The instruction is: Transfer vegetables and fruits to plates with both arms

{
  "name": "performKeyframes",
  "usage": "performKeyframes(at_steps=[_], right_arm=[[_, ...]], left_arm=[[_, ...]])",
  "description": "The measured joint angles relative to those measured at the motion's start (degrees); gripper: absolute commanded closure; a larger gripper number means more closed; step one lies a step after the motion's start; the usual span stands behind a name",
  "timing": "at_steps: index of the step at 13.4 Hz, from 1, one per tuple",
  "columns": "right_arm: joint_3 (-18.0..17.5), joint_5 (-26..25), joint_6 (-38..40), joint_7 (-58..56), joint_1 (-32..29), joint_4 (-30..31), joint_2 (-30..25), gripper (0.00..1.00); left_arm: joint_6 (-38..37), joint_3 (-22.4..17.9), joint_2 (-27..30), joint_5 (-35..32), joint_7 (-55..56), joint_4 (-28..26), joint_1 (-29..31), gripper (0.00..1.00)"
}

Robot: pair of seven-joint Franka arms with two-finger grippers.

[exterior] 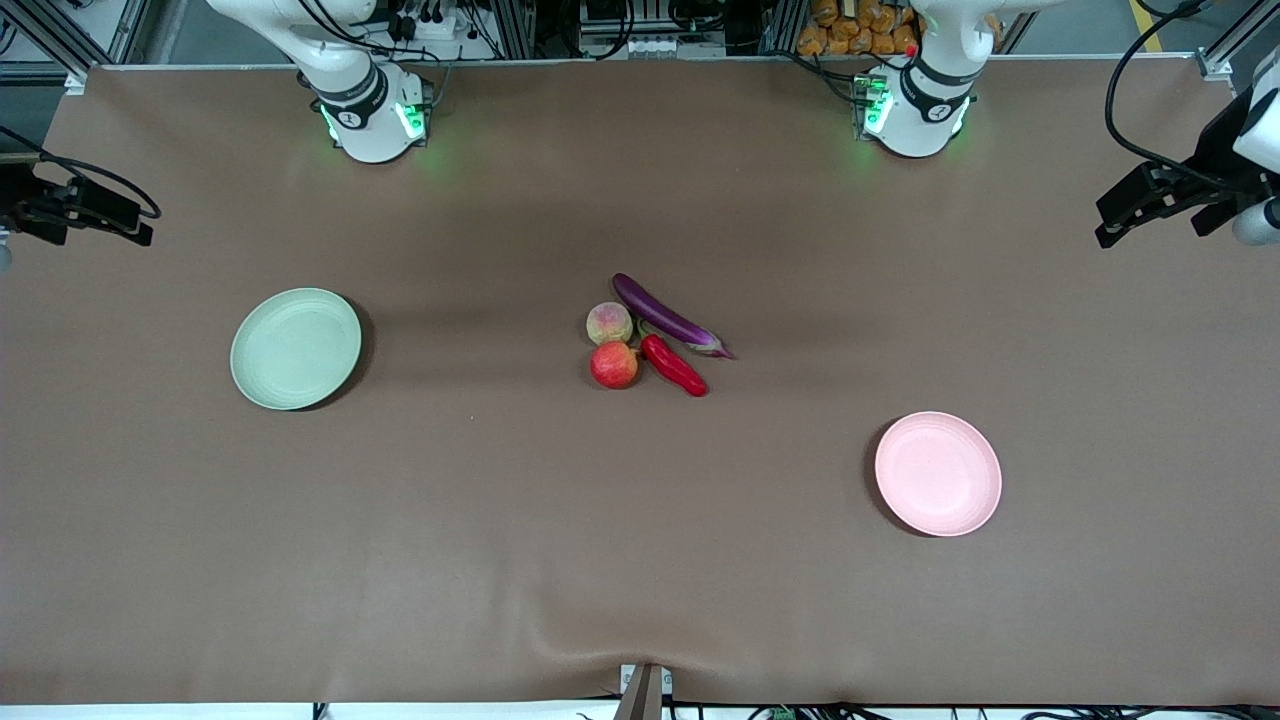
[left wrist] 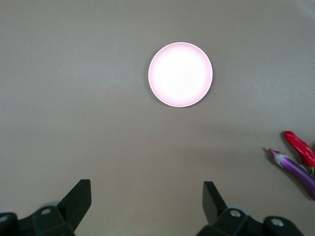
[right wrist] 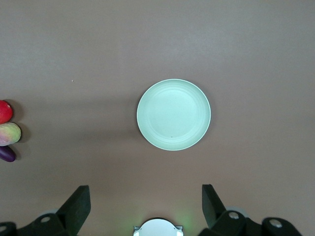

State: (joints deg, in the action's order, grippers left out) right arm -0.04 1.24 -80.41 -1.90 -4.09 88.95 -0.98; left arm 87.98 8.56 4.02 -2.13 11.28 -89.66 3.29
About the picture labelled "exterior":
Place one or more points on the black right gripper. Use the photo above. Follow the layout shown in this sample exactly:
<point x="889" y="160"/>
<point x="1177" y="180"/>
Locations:
<point x="22" y="201"/>

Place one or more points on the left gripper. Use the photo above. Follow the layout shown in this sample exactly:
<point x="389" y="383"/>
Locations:
<point x="1213" y="147"/>

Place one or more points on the purple eggplant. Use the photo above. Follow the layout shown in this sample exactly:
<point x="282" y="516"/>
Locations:
<point x="660" y="312"/>

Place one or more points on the red chili pepper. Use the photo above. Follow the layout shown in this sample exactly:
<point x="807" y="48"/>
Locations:
<point x="675" y="368"/>

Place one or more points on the yellow pink peach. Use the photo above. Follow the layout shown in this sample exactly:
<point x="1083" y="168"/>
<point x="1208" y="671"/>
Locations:
<point x="609" y="323"/>

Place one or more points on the red apple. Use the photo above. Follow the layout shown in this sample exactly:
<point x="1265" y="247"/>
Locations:
<point x="614" y="365"/>

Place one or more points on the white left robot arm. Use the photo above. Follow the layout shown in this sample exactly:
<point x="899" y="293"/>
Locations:
<point x="920" y="120"/>

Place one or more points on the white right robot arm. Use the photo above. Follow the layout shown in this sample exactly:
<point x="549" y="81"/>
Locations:
<point x="370" y="130"/>

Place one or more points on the light green round plate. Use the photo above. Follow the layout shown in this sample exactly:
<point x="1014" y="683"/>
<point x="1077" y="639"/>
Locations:
<point x="295" y="350"/>

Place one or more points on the pink round plate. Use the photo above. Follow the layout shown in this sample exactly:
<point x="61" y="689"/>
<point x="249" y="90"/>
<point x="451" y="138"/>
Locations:
<point x="938" y="475"/>

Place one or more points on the orange packaged goods pile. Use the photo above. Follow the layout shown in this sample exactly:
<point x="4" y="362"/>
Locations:
<point x="840" y="35"/>

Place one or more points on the white power strip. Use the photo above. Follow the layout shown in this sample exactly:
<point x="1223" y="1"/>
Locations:
<point x="430" y="25"/>

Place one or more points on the brown table cover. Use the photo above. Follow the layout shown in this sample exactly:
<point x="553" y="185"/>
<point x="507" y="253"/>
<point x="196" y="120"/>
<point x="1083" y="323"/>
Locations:
<point x="640" y="550"/>

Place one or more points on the aluminium frame strut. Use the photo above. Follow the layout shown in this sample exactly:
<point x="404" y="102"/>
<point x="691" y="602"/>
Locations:
<point x="1225" y="55"/>
<point x="50" y="40"/>

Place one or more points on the aluminium frame post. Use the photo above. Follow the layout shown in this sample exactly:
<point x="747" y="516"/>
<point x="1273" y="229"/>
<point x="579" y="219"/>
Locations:
<point x="780" y="25"/>
<point x="517" y="30"/>

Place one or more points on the gray camera mount post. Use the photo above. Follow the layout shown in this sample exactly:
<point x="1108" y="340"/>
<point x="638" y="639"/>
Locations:
<point x="640" y="695"/>

